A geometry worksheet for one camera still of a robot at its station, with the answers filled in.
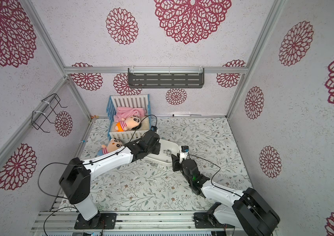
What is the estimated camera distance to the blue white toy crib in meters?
1.02

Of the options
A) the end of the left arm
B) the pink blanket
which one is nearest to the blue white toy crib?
the pink blanket

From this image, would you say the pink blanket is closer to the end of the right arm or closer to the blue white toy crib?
Result: the blue white toy crib

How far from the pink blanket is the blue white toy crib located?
0.02 m

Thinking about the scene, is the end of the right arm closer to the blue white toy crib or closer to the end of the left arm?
the end of the left arm

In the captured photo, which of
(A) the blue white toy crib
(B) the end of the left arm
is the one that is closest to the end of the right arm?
(B) the end of the left arm

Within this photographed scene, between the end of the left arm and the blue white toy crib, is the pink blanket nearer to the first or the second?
the blue white toy crib

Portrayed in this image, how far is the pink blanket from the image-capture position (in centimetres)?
108

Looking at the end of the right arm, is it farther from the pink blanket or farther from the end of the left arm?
the pink blanket
